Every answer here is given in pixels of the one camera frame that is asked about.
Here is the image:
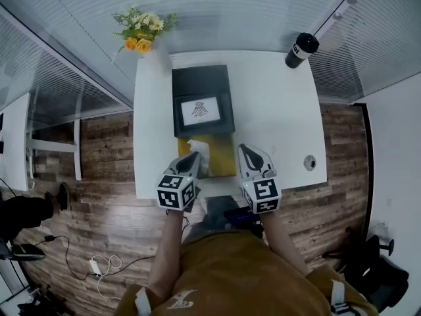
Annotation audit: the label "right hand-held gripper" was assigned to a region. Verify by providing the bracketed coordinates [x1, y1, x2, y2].
[237, 143, 283, 215]

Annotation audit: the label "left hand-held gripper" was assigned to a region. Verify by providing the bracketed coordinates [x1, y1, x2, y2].
[157, 151, 203, 212]

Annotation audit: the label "yellow tissue box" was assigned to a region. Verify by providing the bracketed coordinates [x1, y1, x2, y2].
[176, 134, 237, 179]

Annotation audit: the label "black and yellow box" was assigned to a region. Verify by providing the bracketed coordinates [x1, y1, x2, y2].
[171, 64, 235, 138]

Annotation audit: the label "person's left forearm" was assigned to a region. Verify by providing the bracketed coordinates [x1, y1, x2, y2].
[147, 209, 186, 294]

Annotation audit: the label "dark blue bag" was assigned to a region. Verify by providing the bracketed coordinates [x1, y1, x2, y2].
[223, 208, 264, 234]

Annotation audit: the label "person's grey trousers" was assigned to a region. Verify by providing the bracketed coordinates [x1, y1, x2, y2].
[187, 194, 245, 240]

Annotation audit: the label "white vase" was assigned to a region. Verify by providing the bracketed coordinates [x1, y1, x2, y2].
[143, 43, 172, 76]

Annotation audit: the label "person's brown shirt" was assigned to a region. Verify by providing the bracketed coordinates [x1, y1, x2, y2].
[114, 230, 380, 316]

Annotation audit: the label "black drinking bottle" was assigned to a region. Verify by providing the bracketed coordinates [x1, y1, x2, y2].
[284, 32, 320, 69]

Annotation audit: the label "white power adapter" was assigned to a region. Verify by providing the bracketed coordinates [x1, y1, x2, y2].
[88, 257, 103, 275]

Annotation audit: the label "yellow and orange flower bouquet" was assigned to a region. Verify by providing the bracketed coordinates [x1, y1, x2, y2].
[111, 7, 179, 55]

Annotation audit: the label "black office chair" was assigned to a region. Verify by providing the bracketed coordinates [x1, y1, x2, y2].
[323, 226, 411, 313]

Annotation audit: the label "white side desk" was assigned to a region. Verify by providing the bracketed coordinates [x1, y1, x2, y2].
[0, 93, 82, 192]

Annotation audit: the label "black chair base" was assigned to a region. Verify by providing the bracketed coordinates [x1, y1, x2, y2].
[0, 238, 47, 263]

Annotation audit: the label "black floor equipment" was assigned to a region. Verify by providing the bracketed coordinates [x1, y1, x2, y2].
[17, 284, 77, 316]

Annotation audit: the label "white cable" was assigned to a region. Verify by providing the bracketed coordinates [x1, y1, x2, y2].
[96, 254, 123, 302]

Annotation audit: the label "white shoulder strap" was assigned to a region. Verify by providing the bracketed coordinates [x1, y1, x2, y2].
[134, 287, 153, 316]
[330, 279, 351, 316]

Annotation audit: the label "black cable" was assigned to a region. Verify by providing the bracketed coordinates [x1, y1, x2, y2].
[32, 234, 156, 282]

